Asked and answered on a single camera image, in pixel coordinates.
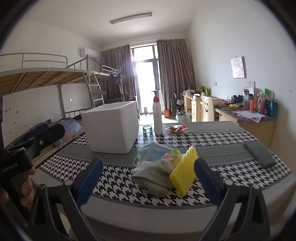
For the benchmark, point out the small yellow item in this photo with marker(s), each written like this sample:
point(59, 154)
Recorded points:
point(233, 105)

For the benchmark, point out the blue spray bottle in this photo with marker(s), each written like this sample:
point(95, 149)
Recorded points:
point(146, 130)

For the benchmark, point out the white air conditioner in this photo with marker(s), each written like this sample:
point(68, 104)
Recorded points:
point(89, 52)

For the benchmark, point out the wooden smiley face chair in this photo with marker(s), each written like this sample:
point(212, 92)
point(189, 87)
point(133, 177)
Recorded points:
point(207, 109)

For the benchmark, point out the loose paper sheets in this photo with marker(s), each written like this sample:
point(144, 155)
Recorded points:
point(251, 115)

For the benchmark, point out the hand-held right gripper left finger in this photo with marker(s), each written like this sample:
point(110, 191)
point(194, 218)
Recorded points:
point(91, 176)

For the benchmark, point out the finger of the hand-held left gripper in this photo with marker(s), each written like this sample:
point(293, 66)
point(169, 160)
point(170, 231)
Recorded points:
point(49, 134)

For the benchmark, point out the metal bunk bed with ladder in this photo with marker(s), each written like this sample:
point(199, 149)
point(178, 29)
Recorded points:
point(105, 75)

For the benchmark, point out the green plastic bag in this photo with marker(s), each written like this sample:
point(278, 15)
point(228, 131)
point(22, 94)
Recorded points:
point(171, 158)

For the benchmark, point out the blue plaid quilt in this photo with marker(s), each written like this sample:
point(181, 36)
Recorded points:
point(69, 129)

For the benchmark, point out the wall poster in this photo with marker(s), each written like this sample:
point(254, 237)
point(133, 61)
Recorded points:
point(238, 67)

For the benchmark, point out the white pump lotion bottle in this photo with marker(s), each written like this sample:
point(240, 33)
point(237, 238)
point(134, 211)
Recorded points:
point(158, 115)

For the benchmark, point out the yellow sponge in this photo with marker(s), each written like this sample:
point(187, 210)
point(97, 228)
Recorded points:
point(182, 172)

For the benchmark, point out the brown curtain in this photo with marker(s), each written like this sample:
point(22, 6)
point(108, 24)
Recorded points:
point(115, 67)
point(175, 74)

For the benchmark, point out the person's left hand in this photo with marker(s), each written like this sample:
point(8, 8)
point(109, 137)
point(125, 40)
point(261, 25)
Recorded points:
point(27, 190)

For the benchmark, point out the hanging dark clothes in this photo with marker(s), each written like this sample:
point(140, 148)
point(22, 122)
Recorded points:
point(115, 77)

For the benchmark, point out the white wall socket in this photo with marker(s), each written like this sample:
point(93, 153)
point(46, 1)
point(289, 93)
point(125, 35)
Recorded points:
point(250, 83)

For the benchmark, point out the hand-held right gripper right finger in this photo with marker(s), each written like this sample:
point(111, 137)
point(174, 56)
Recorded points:
point(205, 178)

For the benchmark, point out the blue face mask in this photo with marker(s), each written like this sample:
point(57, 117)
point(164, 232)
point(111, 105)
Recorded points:
point(150, 150)

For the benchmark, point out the houndstooth tablecloth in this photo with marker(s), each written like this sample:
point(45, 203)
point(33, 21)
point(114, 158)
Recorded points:
point(219, 139)

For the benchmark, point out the grey towel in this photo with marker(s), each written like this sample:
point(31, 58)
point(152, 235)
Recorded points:
point(150, 182)

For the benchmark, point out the row of toiletry bottles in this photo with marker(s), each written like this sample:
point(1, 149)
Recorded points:
point(259, 102)

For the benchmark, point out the dark rectangular case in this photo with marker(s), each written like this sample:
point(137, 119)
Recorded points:
point(259, 154)

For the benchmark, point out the ceiling tube light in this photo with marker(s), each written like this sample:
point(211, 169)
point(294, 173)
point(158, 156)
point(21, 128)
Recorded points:
point(130, 18)

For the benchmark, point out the black headphones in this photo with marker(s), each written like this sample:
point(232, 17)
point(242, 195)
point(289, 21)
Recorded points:
point(237, 99)

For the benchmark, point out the red snack packet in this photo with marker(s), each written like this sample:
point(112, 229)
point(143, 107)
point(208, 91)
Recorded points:
point(177, 128)

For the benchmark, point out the glass balcony door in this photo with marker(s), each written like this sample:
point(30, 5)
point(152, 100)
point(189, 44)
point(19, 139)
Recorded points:
point(145, 81)

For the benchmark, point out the orange bag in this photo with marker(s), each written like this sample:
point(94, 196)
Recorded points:
point(166, 112)

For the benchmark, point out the long wooden desk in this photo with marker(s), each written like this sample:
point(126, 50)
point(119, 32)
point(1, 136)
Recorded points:
point(261, 129)

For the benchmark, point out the white foam box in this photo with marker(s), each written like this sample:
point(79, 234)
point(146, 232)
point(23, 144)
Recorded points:
point(108, 129)

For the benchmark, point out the white waste bin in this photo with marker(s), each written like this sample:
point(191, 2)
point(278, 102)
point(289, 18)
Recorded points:
point(181, 117)

